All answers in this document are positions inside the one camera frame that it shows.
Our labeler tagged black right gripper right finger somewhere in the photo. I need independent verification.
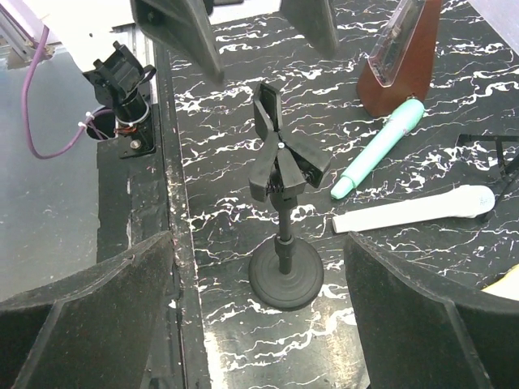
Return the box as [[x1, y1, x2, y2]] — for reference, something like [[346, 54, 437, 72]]
[[344, 233, 518, 388]]

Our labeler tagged mint green microphone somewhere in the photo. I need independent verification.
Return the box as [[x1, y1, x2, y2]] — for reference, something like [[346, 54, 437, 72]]
[[331, 98, 425, 199]]

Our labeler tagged yellow microphone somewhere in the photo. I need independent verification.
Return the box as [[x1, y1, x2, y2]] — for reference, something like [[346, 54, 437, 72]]
[[483, 266, 519, 301]]

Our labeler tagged white microphone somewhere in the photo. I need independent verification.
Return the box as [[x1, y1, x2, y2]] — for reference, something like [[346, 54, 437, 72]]
[[332, 185, 495, 233]]

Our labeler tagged black tripod shock-mount stand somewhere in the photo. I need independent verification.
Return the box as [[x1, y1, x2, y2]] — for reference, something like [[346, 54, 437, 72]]
[[456, 134, 518, 223]]

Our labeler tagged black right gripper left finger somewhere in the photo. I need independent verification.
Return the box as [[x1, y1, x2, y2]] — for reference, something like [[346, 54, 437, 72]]
[[1, 232, 174, 388]]

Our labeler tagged black round-base clip stand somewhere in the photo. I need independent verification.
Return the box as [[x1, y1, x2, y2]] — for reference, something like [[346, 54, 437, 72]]
[[248, 81, 331, 311]]

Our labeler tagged brown wooden metronome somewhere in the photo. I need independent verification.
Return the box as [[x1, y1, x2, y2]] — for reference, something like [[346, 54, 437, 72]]
[[356, 0, 443, 118]]

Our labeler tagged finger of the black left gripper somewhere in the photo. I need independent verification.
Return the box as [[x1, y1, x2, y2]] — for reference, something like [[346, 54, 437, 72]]
[[280, 0, 339, 58], [130, 0, 225, 84]]

